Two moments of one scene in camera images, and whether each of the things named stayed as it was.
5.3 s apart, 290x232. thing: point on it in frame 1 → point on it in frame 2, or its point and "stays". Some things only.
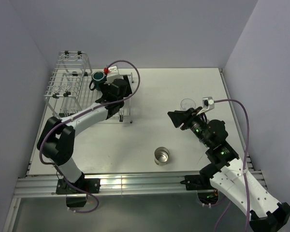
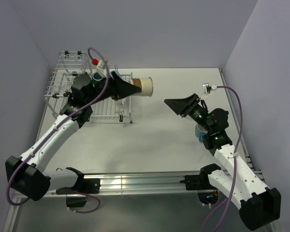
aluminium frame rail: x=43 y=183 stays
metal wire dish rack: x=68 y=89 stays
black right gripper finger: x=179 y=117 → x=182 y=106
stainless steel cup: x=161 y=156 → x=146 y=84
